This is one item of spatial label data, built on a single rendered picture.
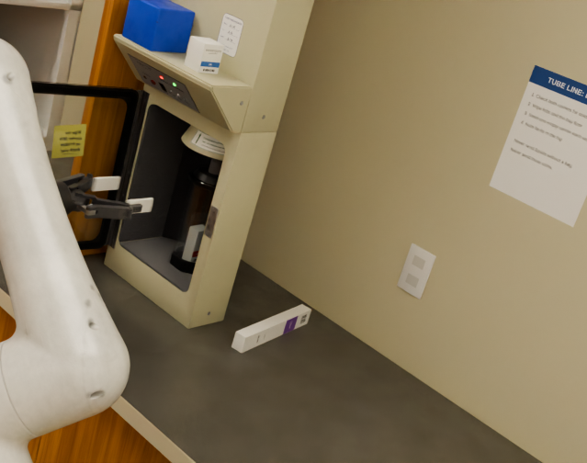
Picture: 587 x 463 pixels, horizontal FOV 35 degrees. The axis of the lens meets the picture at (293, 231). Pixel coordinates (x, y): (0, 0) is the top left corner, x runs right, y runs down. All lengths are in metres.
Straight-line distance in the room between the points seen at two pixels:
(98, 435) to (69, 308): 0.80
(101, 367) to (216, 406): 0.71
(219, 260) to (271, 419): 0.39
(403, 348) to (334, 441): 0.45
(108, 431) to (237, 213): 0.53
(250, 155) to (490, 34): 0.58
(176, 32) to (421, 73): 0.57
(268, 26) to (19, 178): 0.78
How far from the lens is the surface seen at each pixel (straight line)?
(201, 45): 1.87
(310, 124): 2.34
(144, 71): 2.02
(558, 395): 2.06
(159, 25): 1.94
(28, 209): 1.21
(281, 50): 1.90
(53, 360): 1.17
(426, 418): 2.05
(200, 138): 2.03
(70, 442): 2.04
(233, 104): 1.86
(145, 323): 2.06
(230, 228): 2.01
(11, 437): 1.22
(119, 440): 1.90
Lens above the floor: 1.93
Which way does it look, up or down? 21 degrees down
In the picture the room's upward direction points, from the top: 17 degrees clockwise
